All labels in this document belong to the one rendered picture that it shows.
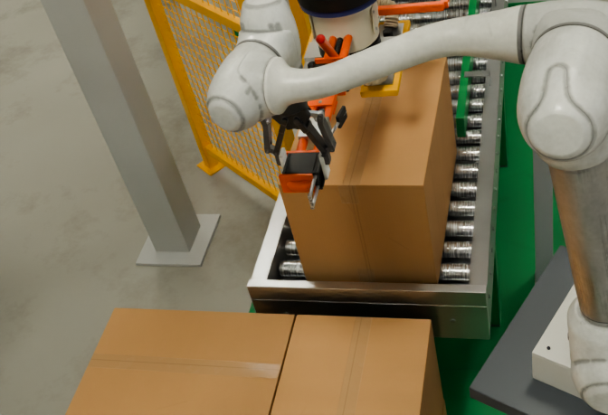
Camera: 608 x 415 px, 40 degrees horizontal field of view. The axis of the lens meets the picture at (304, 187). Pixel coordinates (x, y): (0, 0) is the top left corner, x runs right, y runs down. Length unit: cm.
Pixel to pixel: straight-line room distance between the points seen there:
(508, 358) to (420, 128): 70
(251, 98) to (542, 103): 49
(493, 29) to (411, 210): 90
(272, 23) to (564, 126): 58
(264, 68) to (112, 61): 161
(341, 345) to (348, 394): 16
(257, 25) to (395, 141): 88
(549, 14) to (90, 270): 268
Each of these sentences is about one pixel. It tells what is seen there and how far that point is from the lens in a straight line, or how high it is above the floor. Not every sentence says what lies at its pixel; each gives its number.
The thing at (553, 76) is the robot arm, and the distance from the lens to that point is 125.
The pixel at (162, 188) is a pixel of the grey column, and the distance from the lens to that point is 332.
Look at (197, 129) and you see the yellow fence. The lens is 380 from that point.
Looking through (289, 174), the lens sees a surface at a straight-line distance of 176.
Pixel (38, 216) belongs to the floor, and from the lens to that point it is 411.
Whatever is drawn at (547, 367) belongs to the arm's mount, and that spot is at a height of 82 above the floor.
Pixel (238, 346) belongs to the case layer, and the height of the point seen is 54.
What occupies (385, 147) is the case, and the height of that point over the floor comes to 95.
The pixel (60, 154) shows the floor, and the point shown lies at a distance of 445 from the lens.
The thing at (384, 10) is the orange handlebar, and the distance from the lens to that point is 227.
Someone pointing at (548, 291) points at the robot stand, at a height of 75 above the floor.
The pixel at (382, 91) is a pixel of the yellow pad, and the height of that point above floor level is 115.
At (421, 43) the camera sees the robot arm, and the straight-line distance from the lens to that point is 145.
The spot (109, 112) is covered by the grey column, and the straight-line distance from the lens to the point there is 314.
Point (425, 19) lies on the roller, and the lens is 363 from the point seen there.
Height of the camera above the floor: 240
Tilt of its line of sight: 41 degrees down
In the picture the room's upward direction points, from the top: 15 degrees counter-clockwise
